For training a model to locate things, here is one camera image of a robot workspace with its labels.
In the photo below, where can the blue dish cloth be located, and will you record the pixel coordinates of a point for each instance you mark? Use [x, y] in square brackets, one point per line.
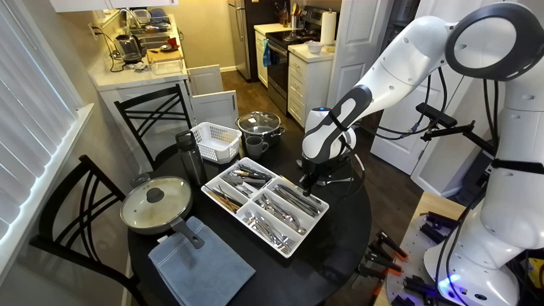
[204, 272]

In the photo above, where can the white closet door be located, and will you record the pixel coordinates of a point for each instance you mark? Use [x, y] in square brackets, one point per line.
[397, 153]

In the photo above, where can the white cabinet panel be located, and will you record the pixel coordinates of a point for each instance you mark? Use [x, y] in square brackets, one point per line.
[204, 78]
[215, 109]

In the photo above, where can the glass pot lid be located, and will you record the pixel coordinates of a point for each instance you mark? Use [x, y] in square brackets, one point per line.
[259, 121]

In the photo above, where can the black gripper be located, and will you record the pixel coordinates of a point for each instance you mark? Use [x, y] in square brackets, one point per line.
[317, 172]

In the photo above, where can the dark water bottle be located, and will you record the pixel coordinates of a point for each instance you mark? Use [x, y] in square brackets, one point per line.
[191, 162]

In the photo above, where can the small white bowl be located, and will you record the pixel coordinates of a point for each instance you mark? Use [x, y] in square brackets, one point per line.
[315, 48]

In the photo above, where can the white panelled door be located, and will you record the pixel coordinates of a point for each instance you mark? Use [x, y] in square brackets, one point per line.
[354, 34]

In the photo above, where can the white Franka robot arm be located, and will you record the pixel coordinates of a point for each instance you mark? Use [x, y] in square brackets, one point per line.
[397, 61]

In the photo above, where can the silver spoon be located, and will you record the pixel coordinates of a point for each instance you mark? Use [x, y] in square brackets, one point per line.
[300, 165]

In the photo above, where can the stainless steel pot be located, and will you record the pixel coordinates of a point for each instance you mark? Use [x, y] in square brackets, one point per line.
[272, 140]

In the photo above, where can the white paper towel roll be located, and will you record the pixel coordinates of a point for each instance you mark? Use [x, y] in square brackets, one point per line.
[329, 27]

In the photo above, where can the white kitchen counter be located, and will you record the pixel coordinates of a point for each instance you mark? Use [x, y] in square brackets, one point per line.
[142, 77]

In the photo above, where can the black round table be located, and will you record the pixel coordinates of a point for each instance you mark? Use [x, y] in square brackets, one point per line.
[329, 255]

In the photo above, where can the white window sill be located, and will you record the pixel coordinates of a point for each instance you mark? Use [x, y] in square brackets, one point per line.
[57, 163]

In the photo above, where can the black blue bar clamp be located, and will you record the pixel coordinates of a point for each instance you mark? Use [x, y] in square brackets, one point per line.
[439, 226]
[419, 289]

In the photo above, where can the black orange-tipped clamp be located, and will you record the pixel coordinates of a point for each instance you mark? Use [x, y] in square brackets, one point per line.
[380, 265]
[391, 245]

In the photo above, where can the white window blinds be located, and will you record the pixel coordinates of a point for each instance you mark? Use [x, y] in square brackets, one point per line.
[28, 112]

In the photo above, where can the grey mug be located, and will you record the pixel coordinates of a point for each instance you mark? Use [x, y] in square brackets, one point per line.
[255, 146]

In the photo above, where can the black controller box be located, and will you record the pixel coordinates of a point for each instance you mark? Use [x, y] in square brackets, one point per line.
[470, 187]

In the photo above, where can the white drawer cabinet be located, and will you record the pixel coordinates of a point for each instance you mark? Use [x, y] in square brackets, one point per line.
[306, 90]

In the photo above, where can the stainless steel refrigerator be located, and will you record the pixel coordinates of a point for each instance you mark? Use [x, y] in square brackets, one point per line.
[240, 39]

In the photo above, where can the cream pan lid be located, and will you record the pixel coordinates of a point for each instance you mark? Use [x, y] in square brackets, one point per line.
[164, 206]

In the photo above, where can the white wall cabinet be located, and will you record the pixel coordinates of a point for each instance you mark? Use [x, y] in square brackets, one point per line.
[113, 4]

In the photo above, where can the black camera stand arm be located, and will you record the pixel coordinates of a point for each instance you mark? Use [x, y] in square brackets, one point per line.
[436, 116]

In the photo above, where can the black wooden chair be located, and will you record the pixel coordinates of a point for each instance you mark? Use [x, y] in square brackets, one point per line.
[101, 179]
[150, 95]

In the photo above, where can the white plastic basket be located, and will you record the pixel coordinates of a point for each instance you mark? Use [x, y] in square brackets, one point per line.
[218, 152]

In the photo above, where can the silver fork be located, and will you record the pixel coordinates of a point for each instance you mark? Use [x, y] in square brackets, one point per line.
[340, 180]

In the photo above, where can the wooden cutting board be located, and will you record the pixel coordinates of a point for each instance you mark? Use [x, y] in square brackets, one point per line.
[164, 56]

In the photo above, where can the black steel stove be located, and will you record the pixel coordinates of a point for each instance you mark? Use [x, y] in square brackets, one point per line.
[278, 68]

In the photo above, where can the grey frying pan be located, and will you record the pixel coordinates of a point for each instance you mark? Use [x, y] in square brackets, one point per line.
[187, 231]

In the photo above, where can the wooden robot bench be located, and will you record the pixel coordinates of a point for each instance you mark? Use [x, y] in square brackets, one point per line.
[434, 204]

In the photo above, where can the white cutlery tray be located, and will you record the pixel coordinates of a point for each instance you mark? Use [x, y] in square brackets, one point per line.
[308, 230]

